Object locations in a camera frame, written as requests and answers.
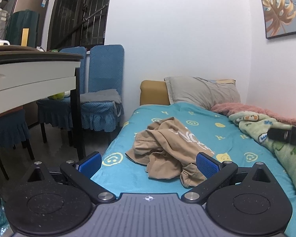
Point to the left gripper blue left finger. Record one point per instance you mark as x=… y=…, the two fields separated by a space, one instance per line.
x=78 y=174

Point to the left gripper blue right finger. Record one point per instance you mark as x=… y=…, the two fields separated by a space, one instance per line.
x=218 y=175

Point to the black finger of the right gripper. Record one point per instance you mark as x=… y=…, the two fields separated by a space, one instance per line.
x=278 y=134

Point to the tan t-shirt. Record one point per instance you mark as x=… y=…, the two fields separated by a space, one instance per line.
x=169 y=149

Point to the teal smiley bed sheet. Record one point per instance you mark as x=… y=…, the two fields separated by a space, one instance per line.
x=118 y=174

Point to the pink fuzzy blanket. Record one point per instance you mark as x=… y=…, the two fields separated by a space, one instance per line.
x=228 y=109

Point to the blue covered chair behind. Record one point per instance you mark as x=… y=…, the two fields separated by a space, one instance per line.
x=58 y=112

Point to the blue covered chair near bed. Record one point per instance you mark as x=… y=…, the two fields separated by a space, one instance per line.
x=105 y=72

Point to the green fruit on chair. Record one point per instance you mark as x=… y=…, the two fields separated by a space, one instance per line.
x=59 y=96

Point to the grey folded cloth on chair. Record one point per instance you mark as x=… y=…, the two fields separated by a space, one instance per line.
x=108 y=95

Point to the grey pillow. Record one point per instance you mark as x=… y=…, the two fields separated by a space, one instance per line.
x=201 y=92

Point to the mustard yellow headboard cushion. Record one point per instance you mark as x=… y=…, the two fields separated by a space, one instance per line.
x=153 y=92

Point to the dark window with grille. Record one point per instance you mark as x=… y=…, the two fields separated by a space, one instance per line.
x=77 y=23

